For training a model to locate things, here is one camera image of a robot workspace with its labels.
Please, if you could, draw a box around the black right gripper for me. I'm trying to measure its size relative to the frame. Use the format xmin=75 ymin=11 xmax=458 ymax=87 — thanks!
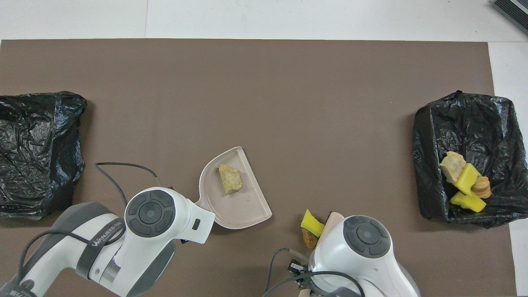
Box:
xmin=288 ymin=259 xmax=317 ymax=291

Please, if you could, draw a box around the yellow green sponge piece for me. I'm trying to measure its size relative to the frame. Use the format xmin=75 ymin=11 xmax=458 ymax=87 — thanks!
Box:
xmin=454 ymin=163 xmax=481 ymax=196
xmin=300 ymin=209 xmax=325 ymax=238
xmin=450 ymin=191 xmax=487 ymax=213

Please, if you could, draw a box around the beige hand brush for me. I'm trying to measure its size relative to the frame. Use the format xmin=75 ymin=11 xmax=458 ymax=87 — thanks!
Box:
xmin=298 ymin=212 xmax=345 ymax=297

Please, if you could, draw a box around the beige plastic dustpan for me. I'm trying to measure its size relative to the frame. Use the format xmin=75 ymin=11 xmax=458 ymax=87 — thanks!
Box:
xmin=195 ymin=146 xmax=273 ymax=230

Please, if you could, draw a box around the black bag lined bin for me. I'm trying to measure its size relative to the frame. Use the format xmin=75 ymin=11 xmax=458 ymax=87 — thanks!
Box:
xmin=412 ymin=91 xmax=528 ymax=229
xmin=0 ymin=91 xmax=88 ymax=220

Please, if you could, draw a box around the brown bread roll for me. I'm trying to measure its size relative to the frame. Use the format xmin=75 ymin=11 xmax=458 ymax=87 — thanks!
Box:
xmin=302 ymin=227 xmax=320 ymax=250

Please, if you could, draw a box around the brown table mat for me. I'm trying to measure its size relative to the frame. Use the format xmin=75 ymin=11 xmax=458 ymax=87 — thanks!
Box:
xmin=0 ymin=39 xmax=517 ymax=297

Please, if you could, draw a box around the dark ribbed grille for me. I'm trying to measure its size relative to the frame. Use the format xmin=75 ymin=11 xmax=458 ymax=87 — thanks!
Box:
xmin=492 ymin=0 xmax=528 ymax=35

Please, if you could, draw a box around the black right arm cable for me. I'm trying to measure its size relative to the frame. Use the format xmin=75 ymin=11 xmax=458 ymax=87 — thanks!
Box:
xmin=264 ymin=247 xmax=365 ymax=297

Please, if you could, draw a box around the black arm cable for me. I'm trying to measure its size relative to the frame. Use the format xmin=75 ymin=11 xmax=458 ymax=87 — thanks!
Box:
xmin=16 ymin=162 xmax=162 ymax=289
xmin=264 ymin=247 xmax=365 ymax=297

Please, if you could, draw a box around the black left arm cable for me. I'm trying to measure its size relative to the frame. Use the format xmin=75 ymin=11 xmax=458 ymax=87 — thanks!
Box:
xmin=16 ymin=162 xmax=162 ymax=289

